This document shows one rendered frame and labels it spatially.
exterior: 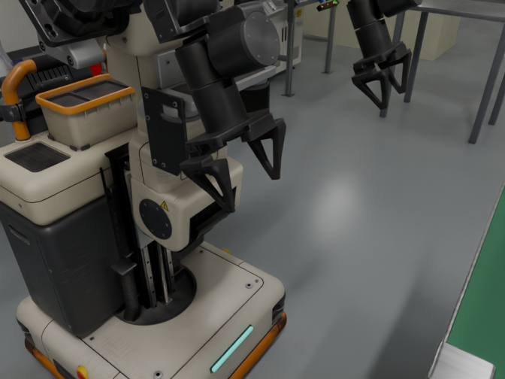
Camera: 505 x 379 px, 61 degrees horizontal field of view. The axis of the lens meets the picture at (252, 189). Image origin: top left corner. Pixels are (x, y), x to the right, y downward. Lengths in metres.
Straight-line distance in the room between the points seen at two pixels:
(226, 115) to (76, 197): 0.65
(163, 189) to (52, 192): 0.27
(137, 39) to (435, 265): 1.65
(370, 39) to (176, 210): 0.51
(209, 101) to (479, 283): 0.37
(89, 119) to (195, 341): 0.67
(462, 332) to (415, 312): 1.35
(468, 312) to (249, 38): 0.37
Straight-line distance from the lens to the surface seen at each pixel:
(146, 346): 1.32
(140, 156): 0.92
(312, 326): 1.70
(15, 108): 1.20
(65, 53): 0.73
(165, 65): 0.79
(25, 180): 1.07
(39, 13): 0.71
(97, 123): 1.14
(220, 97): 0.52
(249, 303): 1.38
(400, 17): 3.23
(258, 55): 0.47
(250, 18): 0.48
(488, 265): 0.59
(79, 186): 1.10
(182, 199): 0.91
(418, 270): 2.02
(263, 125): 0.55
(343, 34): 5.34
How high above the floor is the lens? 1.30
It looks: 33 degrees down
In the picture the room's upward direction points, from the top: straight up
